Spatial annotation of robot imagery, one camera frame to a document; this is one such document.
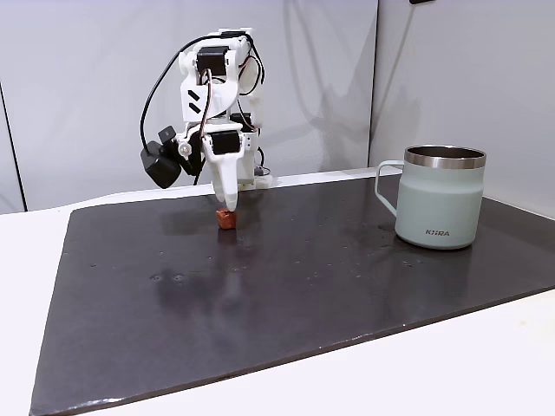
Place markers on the black table mat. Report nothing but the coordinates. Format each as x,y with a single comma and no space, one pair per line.
260,303

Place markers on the black camera box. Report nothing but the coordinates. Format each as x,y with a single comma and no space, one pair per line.
162,169

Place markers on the small red cube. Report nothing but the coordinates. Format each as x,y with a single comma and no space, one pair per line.
225,220

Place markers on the pale green steel mug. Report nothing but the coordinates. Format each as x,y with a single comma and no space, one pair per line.
438,203

